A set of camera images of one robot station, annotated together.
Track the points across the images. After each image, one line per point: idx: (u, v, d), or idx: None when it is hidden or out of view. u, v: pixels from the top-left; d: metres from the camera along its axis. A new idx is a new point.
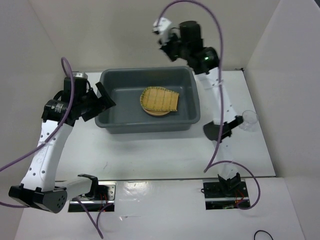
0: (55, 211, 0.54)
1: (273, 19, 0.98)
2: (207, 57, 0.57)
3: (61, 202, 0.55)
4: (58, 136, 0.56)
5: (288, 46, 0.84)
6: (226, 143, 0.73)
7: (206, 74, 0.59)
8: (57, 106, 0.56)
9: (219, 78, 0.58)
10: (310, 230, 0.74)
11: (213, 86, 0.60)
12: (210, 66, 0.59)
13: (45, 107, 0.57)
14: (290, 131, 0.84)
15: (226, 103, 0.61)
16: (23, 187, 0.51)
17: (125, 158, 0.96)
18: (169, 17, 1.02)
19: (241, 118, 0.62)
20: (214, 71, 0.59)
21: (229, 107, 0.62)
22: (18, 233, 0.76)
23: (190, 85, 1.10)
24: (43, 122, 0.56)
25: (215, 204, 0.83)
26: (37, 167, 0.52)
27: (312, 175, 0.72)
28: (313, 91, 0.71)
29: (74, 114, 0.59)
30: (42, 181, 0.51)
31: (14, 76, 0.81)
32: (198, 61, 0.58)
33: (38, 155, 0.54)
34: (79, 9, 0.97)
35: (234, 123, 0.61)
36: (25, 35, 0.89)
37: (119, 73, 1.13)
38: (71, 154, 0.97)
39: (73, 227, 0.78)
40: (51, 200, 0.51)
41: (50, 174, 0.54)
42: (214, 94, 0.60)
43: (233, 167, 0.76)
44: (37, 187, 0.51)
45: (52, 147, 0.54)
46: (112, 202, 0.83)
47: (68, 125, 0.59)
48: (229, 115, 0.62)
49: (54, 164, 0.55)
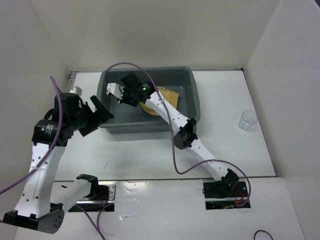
0: (52, 231, 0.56)
1: (275, 17, 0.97)
2: (144, 87, 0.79)
3: (58, 222, 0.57)
4: (50, 160, 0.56)
5: (288, 47, 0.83)
6: (198, 145, 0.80)
7: (148, 99, 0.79)
8: (48, 127, 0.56)
9: (159, 98, 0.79)
10: (309, 231, 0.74)
11: (158, 105, 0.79)
12: (149, 93, 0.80)
13: (35, 128, 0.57)
14: (291, 131, 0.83)
15: (175, 113, 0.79)
16: (17, 213, 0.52)
17: (125, 158, 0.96)
18: (170, 15, 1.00)
19: (192, 119, 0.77)
20: (155, 95, 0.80)
21: (178, 115, 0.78)
22: (19, 233, 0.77)
23: (190, 86, 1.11)
24: (33, 145, 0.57)
25: (215, 204, 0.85)
26: (30, 193, 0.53)
27: (312, 176, 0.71)
28: (313, 93, 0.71)
29: (65, 134, 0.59)
30: (36, 207, 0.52)
31: (15, 78, 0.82)
32: (140, 94, 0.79)
33: (31, 181, 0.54)
34: (78, 9, 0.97)
35: (188, 125, 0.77)
36: (25, 37, 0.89)
37: (119, 73, 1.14)
38: (71, 155, 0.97)
39: (73, 228, 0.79)
40: (47, 224, 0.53)
41: (44, 198, 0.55)
42: (161, 110, 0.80)
43: (219, 164, 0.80)
44: (31, 214, 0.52)
45: (44, 171, 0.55)
46: (112, 202, 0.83)
47: (61, 145, 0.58)
48: (181, 121, 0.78)
49: (47, 187, 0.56)
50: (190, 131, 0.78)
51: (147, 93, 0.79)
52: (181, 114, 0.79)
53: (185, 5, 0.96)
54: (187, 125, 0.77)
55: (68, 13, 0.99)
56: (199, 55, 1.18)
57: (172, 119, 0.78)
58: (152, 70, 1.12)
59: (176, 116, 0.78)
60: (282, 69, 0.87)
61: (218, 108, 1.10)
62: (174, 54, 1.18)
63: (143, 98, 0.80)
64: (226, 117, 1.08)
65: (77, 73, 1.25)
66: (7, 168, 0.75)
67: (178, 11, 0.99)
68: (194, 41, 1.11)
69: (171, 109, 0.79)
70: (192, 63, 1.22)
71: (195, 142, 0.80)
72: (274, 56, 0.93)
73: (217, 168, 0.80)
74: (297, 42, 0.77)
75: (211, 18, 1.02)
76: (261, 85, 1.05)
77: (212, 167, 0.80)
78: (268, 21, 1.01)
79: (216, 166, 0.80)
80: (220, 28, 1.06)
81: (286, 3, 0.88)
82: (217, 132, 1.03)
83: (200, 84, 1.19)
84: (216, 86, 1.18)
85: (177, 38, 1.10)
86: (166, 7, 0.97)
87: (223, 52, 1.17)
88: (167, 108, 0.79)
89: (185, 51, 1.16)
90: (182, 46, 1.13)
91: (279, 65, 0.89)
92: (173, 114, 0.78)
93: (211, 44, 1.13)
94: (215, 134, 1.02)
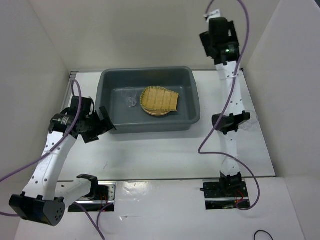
0: (52, 224, 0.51)
1: (274, 19, 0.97)
2: (228, 49, 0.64)
3: (59, 215, 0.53)
4: (62, 146, 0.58)
5: (287, 48, 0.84)
6: (231, 137, 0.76)
7: (223, 64, 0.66)
8: (64, 119, 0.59)
9: (234, 71, 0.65)
10: (309, 231, 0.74)
11: (228, 77, 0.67)
12: (229, 57, 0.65)
13: (51, 120, 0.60)
14: (290, 131, 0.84)
15: (237, 97, 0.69)
16: (24, 195, 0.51)
17: (125, 158, 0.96)
18: (170, 16, 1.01)
19: (248, 115, 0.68)
20: (232, 64, 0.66)
21: (238, 101, 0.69)
22: (18, 234, 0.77)
23: (190, 86, 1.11)
24: (48, 133, 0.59)
25: (215, 204, 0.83)
26: (40, 176, 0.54)
27: (312, 176, 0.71)
28: (312, 93, 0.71)
29: (78, 127, 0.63)
30: (44, 189, 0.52)
31: (15, 78, 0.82)
32: (219, 52, 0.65)
33: (42, 164, 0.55)
34: (79, 10, 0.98)
35: (240, 117, 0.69)
36: (25, 37, 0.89)
37: (116, 73, 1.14)
38: (71, 154, 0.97)
39: (73, 228, 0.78)
40: (50, 209, 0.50)
41: (52, 183, 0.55)
42: (227, 84, 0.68)
43: (235, 164, 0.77)
44: (38, 195, 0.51)
45: (56, 156, 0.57)
46: (112, 202, 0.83)
47: (73, 137, 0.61)
48: (236, 109, 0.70)
49: (56, 173, 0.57)
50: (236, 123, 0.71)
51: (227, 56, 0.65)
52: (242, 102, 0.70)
53: (185, 5, 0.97)
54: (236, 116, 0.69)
55: (68, 13, 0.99)
56: (199, 56, 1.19)
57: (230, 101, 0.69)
58: (152, 70, 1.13)
59: (236, 101, 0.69)
60: (282, 69, 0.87)
61: (218, 109, 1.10)
62: (174, 54, 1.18)
63: (218, 61, 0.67)
64: None
65: (77, 73, 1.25)
66: (7, 168, 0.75)
67: (179, 12, 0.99)
68: (194, 41, 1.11)
69: (237, 91, 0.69)
70: (192, 63, 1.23)
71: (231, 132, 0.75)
72: (274, 57, 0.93)
73: (230, 166, 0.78)
74: (297, 44, 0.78)
75: None
76: (261, 85, 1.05)
77: (227, 164, 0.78)
78: (268, 21, 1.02)
79: (230, 164, 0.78)
80: None
81: (286, 3, 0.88)
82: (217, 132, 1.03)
83: (199, 84, 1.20)
84: (216, 86, 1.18)
85: (178, 39, 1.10)
86: (167, 8, 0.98)
87: None
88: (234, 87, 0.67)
89: (185, 52, 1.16)
90: (182, 46, 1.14)
91: (279, 66, 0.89)
92: (234, 97, 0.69)
93: None
94: (215, 134, 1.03)
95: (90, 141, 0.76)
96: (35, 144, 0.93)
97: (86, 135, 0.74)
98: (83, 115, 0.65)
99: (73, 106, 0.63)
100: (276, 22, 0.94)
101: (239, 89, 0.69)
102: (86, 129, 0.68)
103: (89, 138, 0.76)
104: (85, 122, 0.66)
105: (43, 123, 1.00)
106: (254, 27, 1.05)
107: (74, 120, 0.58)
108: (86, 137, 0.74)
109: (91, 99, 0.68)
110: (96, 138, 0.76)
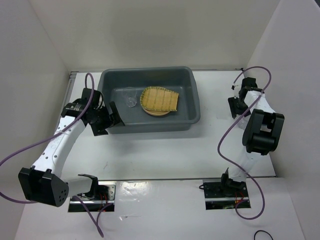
0: (56, 203, 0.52)
1: (273, 19, 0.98)
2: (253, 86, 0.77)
3: (63, 196, 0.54)
4: (73, 129, 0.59)
5: (287, 49, 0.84)
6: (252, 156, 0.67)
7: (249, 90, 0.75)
8: (76, 106, 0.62)
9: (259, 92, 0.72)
10: (309, 231, 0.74)
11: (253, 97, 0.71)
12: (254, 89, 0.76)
13: (64, 107, 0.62)
14: (290, 131, 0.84)
15: (264, 105, 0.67)
16: (33, 168, 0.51)
17: (126, 159, 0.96)
18: (170, 16, 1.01)
19: (281, 115, 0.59)
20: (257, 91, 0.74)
21: (267, 105, 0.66)
22: (18, 233, 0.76)
23: (190, 85, 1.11)
24: (61, 117, 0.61)
25: (215, 204, 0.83)
26: (50, 151, 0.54)
27: (312, 175, 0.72)
28: (311, 93, 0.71)
29: (89, 115, 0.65)
30: (53, 164, 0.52)
31: (15, 78, 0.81)
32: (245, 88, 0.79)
33: (53, 142, 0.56)
34: (79, 11, 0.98)
35: (271, 116, 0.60)
36: (25, 36, 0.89)
37: (116, 73, 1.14)
38: (72, 154, 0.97)
39: (73, 228, 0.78)
40: (57, 186, 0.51)
41: (61, 161, 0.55)
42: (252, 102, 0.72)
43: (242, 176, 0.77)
44: (47, 169, 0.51)
45: (67, 136, 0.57)
46: (112, 202, 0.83)
47: (83, 123, 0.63)
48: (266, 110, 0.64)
49: (65, 153, 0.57)
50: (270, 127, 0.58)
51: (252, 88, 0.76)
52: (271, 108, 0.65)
53: (185, 5, 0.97)
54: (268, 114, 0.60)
55: (69, 13, 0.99)
56: (199, 56, 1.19)
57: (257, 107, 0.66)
58: (152, 71, 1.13)
59: (264, 105, 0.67)
60: (282, 69, 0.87)
61: (218, 109, 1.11)
62: (175, 54, 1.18)
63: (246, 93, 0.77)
64: (225, 116, 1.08)
65: (77, 73, 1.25)
66: (7, 167, 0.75)
67: (179, 12, 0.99)
68: (194, 41, 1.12)
69: (264, 102, 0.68)
70: (191, 63, 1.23)
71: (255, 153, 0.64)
72: (273, 58, 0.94)
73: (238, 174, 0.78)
74: (297, 44, 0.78)
75: (211, 18, 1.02)
76: (261, 85, 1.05)
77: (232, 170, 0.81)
78: (267, 22, 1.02)
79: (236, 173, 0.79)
80: (220, 29, 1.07)
81: (286, 3, 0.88)
82: (217, 132, 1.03)
83: (199, 84, 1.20)
84: (216, 86, 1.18)
85: (178, 39, 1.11)
86: (167, 8, 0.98)
87: (223, 53, 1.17)
88: (261, 98, 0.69)
89: (185, 52, 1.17)
90: (182, 47, 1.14)
91: (280, 65, 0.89)
92: (262, 105, 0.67)
93: (211, 46, 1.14)
94: (215, 134, 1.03)
95: (98, 133, 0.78)
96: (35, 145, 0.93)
97: (95, 128, 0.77)
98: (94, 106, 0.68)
99: (84, 97, 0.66)
100: (277, 23, 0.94)
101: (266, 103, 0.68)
102: (95, 120, 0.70)
103: (98, 131, 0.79)
104: (95, 113, 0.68)
105: (43, 123, 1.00)
106: (254, 27, 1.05)
107: (86, 106, 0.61)
108: (95, 130, 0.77)
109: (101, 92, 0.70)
110: (104, 131, 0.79)
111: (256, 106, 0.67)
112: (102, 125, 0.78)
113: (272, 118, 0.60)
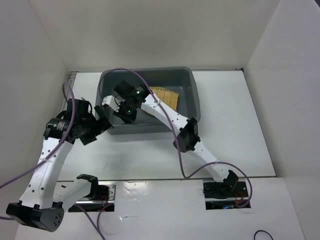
0: (51, 229, 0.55)
1: (274, 19, 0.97)
2: (138, 91, 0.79)
3: (57, 220, 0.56)
4: (58, 153, 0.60)
5: (287, 48, 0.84)
6: (201, 147, 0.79)
7: (144, 102, 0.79)
8: (60, 124, 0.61)
9: (155, 100, 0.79)
10: (309, 231, 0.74)
11: (155, 107, 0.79)
12: (144, 96, 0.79)
13: (47, 125, 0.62)
14: (290, 131, 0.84)
15: (173, 114, 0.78)
16: (21, 204, 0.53)
17: (125, 159, 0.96)
18: (170, 16, 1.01)
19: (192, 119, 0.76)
20: (149, 98, 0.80)
21: (177, 116, 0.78)
22: (18, 233, 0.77)
23: (190, 86, 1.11)
24: (44, 139, 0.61)
25: (215, 204, 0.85)
26: (36, 184, 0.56)
27: (312, 176, 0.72)
28: (312, 93, 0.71)
29: (75, 131, 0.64)
30: (41, 197, 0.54)
31: (14, 78, 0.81)
32: (135, 98, 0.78)
33: (38, 172, 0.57)
34: (78, 11, 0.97)
35: (189, 125, 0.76)
36: (25, 37, 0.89)
37: (116, 73, 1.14)
38: (71, 155, 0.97)
39: (73, 228, 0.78)
40: (48, 218, 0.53)
41: (50, 190, 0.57)
42: (159, 113, 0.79)
43: (222, 167, 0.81)
44: (35, 205, 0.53)
45: (52, 163, 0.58)
46: (112, 202, 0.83)
47: (70, 142, 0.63)
48: (181, 122, 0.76)
49: (53, 182, 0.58)
50: (191, 132, 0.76)
51: (141, 97, 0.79)
52: (179, 115, 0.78)
53: (185, 6, 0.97)
54: (187, 126, 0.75)
55: (68, 14, 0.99)
56: (198, 56, 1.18)
57: (172, 120, 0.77)
58: (152, 71, 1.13)
59: (175, 117, 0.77)
60: (282, 69, 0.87)
61: (218, 109, 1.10)
62: (174, 54, 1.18)
63: (139, 103, 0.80)
64: (225, 116, 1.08)
65: (77, 73, 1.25)
66: (8, 168, 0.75)
67: (179, 11, 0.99)
68: (193, 41, 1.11)
69: (170, 111, 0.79)
70: (191, 63, 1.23)
71: (198, 144, 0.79)
72: (274, 57, 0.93)
73: (219, 169, 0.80)
74: (298, 44, 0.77)
75: (211, 19, 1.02)
76: (261, 85, 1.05)
77: (214, 169, 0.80)
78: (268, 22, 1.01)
79: (218, 168, 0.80)
80: (220, 29, 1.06)
81: (286, 3, 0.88)
82: (217, 132, 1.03)
83: (199, 84, 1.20)
84: (215, 87, 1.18)
85: (177, 39, 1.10)
86: (167, 8, 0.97)
87: (223, 53, 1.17)
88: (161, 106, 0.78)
89: (185, 52, 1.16)
90: (182, 46, 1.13)
91: (280, 65, 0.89)
92: (172, 116, 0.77)
93: (211, 45, 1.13)
94: (215, 134, 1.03)
95: (88, 143, 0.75)
96: (34, 145, 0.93)
97: (84, 137, 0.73)
98: (81, 117, 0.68)
99: (69, 110, 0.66)
100: (277, 22, 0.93)
101: (169, 109, 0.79)
102: (84, 131, 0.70)
103: (88, 140, 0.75)
104: (82, 125, 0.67)
105: (43, 123, 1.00)
106: (254, 27, 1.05)
107: (69, 124, 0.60)
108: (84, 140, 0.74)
109: (88, 101, 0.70)
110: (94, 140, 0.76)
111: (170, 119, 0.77)
112: (92, 134, 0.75)
113: (188, 124, 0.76)
